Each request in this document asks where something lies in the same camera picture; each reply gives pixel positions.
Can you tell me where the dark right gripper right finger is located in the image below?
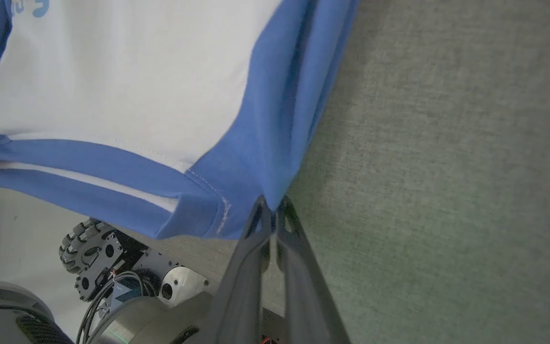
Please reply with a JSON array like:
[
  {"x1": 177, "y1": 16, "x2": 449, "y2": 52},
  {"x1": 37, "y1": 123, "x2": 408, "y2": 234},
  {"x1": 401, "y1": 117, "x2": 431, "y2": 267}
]
[{"x1": 275, "y1": 196, "x2": 352, "y2": 344}]

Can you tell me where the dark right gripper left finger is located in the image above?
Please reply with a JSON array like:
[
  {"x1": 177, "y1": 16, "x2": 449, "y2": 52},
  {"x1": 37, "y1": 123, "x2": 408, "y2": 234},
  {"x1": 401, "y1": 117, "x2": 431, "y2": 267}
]
[{"x1": 200, "y1": 196, "x2": 274, "y2": 344}]

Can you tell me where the blue and white garment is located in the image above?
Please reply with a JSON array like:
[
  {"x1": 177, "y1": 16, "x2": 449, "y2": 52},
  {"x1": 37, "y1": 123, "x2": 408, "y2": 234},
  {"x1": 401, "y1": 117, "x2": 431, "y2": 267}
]
[{"x1": 0, "y1": 0, "x2": 359, "y2": 240}]

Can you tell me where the grey robot waist column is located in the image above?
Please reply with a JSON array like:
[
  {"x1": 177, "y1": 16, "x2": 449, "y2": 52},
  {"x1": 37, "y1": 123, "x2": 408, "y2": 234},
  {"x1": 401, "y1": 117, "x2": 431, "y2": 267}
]
[{"x1": 86, "y1": 290, "x2": 221, "y2": 344}]

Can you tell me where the black mecanum wheel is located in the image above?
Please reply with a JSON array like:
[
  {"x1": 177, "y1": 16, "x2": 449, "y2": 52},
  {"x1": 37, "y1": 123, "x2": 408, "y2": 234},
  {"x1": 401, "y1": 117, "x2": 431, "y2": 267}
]
[{"x1": 59, "y1": 217, "x2": 124, "y2": 303}]

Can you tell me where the grey fabric sofa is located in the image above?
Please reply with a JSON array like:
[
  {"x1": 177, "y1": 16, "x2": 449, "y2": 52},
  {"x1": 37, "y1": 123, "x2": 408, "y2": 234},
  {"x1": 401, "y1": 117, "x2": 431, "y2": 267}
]
[{"x1": 113, "y1": 0, "x2": 550, "y2": 344}]

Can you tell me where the round grey robot housing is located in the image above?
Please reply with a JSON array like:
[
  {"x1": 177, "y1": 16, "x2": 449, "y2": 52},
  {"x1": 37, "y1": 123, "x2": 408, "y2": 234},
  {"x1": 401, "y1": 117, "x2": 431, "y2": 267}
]
[{"x1": 0, "y1": 280, "x2": 76, "y2": 344}]

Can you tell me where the black cable bundle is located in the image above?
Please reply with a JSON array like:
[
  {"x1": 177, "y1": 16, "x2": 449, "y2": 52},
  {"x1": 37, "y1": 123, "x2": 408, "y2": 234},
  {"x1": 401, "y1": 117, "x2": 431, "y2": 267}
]
[{"x1": 75, "y1": 270, "x2": 157, "y2": 344}]

